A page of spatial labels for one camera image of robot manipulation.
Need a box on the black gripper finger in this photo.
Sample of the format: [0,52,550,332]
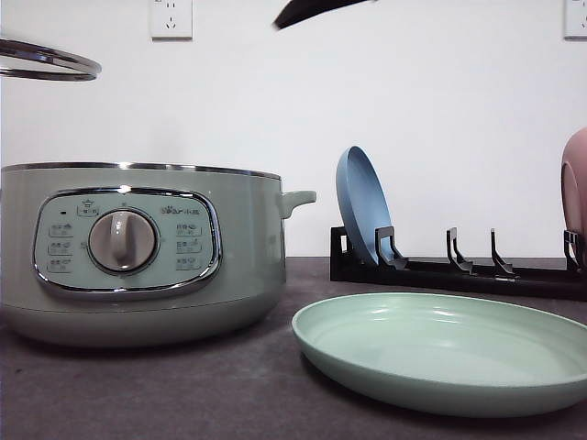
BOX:
[273,0,369,30]

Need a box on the glass steamer lid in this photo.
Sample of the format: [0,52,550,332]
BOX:
[0,38,103,82]

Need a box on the green plate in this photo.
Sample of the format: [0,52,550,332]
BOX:
[292,293,587,418]

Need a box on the blue plate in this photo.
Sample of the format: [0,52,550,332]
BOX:
[336,146,393,265]

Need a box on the green electric steamer pot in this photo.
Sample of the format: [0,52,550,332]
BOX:
[1,161,316,348]

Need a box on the pink plate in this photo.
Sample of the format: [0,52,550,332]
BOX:
[561,126,587,269]

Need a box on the black dish rack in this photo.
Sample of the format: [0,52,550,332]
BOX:
[330,226,587,302]

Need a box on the grey table mat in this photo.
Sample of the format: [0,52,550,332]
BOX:
[0,257,587,440]

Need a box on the white wall socket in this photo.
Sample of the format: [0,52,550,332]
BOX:
[151,0,193,42]
[557,0,587,44]

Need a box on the white wall socket right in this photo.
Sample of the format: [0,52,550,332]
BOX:
[557,0,587,44]

